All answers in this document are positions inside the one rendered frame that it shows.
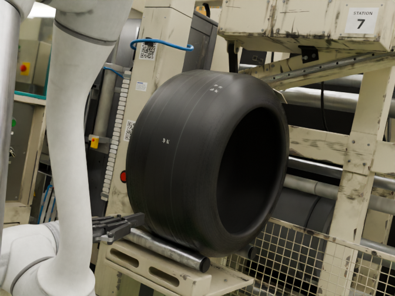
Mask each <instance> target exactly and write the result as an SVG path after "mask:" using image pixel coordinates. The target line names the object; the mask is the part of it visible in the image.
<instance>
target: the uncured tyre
mask: <svg viewBox="0 0 395 296"><path fill-rule="evenodd" d="M187 75H191V76H187ZM196 76H198V77H196ZM214 84H219V85H222V86H224V88H223V89H222V90H221V91H220V92H219V93H218V94H216V93H213V92H210V91H208V90H209V89H210V88H211V87H212V86H213V85H214ZM163 136H167V137H171V140H170V144H169V146H164V145H161V141H162V137H163ZM289 145H290V139H289V125H288V121H287V116H286V113H285V111H284V108H283V105H282V104H281V102H280V100H279V99H278V97H277V96H276V94H275V92H274V91H273V89H272V88H271V87H270V86H269V85H268V84H267V83H266V82H264V81H263V80H261V79H258V78H256V77H254V76H252V75H248V74H242V73H232V72H221V71H214V70H203V69H196V70H190V71H187V72H183V73H180V74H177V75H175V76H173V77H171V78H170V79H168V80H167V81H166V82H164V83H163V84H162V85H161V86H160V87H158V89H157V90H156V91H155V92H154V93H153V95H152V96H151V97H150V98H149V100H148V101H147V102H146V105H145V106H144V107H143V109H142V111H141V112H140V114H139V116H138V118H137V120H136V122H135V125H134V127H133V129H132V133H131V135H130V139H129V143H128V149H127V153H126V187H127V192H128V197H129V202H130V205H131V207H132V210H133V212H134V214H136V213H140V212H141V213H144V214H145V220H144V225H143V226H144V228H146V229H147V230H148V231H149V232H150V233H151V234H153V235H154V236H157V237H159V238H162V239H164V240H166V241H169V242H171V243H174V244H176V245H179V246H181V247H184V248H186V249H188V250H191V251H194V252H196V253H198V254H201V255H204V256H205V257H215V258H220V257H226V256H229V255H231V254H233V253H235V252H237V251H238V250H240V249H242V248H243V247H245V246H247V245H248V244H250V243H251V242H252V241H253V240H254V239H255V238H256V237H257V236H258V235H259V234H260V232H261V231H262V230H263V228H264V227H265V225H266V224H267V222H268V221H269V219H270V217H271V215H272V213H273V211H274V209H275V207H276V204H277V202H278V200H279V197H280V194H281V192H282V188H283V184H284V180H285V177H286V172H287V165H288V160H289Z"/></svg>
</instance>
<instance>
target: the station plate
mask: <svg viewBox="0 0 395 296"><path fill-rule="evenodd" d="M378 11H379V8H349V14H348V17H347V22H346V27H345V31H344V32H345V33H370V34H374V29H375V25H376V20H377V15H378Z"/></svg>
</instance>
